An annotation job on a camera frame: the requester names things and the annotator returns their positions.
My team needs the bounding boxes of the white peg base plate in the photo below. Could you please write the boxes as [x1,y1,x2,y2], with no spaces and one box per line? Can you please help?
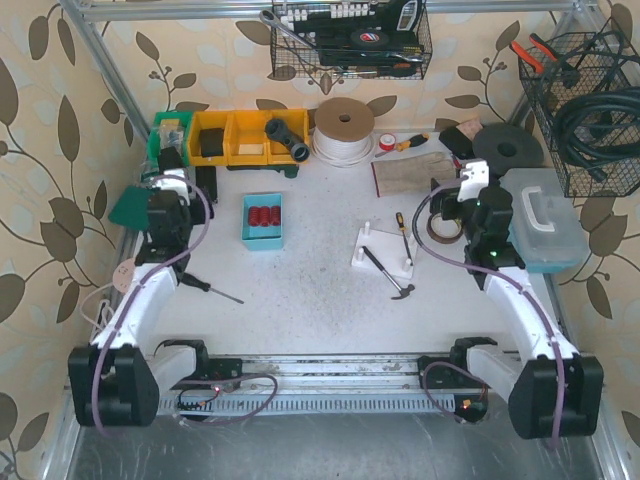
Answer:
[351,221,418,280]

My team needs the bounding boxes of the orange handled pliers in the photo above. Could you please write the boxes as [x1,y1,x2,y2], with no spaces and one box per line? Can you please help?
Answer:
[509,33,559,75]

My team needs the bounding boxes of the wire basket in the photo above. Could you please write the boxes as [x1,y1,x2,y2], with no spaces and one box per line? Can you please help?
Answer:
[517,30,639,198]
[259,1,432,84]

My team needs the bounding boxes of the green storage bin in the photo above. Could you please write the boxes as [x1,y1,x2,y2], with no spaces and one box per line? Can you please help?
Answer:
[147,111,193,163]

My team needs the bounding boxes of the red spring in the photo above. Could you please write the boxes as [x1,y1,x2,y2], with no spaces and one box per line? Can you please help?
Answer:
[258,206,270,227]
[269,205,281,227]
[247,206,261,227]

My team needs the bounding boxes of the brown packing tape roll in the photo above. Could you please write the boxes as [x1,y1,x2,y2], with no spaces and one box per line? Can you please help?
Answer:
[426,214,463,245]

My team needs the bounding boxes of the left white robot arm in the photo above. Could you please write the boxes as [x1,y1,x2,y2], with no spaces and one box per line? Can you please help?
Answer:
[68,171,212,432]

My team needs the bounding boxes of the black coiled cable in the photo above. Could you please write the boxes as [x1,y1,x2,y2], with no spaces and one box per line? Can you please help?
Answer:
[553,30,640,171]

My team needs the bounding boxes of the right wire basket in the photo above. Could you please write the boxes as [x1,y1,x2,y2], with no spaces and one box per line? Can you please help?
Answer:
[517,30,639,198]

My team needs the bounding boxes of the pink round power strip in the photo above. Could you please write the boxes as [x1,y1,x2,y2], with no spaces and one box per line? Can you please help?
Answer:
[112,258,135,294]

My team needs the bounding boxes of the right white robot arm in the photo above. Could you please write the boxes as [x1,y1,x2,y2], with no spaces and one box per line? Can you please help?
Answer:
[417,160,604,443]

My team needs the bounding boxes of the black sponge block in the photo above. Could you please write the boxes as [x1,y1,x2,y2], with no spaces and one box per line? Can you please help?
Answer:
[439,126,475,160]

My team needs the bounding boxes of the black disc spool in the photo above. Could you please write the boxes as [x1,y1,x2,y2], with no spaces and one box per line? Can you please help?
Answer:
[472,123,544,177]

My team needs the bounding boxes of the grey pipe fitting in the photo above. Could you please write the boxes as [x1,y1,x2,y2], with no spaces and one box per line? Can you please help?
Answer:
[265,118,310,163]

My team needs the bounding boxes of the centre wire basket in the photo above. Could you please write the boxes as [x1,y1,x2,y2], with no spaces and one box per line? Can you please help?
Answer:
[259,1,432,84]

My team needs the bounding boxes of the black long screwdriver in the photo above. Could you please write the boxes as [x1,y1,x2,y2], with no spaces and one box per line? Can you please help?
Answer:
[182,273,244,305]

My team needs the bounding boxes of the clear teal toolbox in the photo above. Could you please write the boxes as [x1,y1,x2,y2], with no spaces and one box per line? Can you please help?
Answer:
[500,168,589,274]

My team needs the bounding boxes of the red white tape roll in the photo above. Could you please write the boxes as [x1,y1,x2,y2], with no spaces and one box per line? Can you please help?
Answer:
[379,133,396,151]

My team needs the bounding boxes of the teal plastic tray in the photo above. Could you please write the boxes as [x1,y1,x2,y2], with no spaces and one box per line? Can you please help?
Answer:
[241,193,284,252]

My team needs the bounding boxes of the black box in bin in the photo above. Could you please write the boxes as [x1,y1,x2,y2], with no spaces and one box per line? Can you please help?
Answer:
[199,128,224,157]

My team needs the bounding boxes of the yellow storage bins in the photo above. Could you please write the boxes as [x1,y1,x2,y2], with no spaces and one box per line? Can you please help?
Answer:
[186,109,310,167]

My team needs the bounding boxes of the green bin rack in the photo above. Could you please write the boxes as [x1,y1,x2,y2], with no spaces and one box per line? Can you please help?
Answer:
[226,165,299,179]

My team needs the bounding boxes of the black handled claw hammer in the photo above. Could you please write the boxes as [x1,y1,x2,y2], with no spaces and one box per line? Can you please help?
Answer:
[360,246,415,300]

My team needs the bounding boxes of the small black yellow screwdriver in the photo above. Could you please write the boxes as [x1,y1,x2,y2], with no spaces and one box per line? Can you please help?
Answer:
[395,212,413,265]

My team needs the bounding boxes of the white hose coil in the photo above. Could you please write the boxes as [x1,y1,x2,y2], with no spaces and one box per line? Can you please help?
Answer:
[312,97,376,169]

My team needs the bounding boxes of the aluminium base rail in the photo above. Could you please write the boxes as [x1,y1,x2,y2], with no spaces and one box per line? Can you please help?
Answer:
[64,351,609,416]

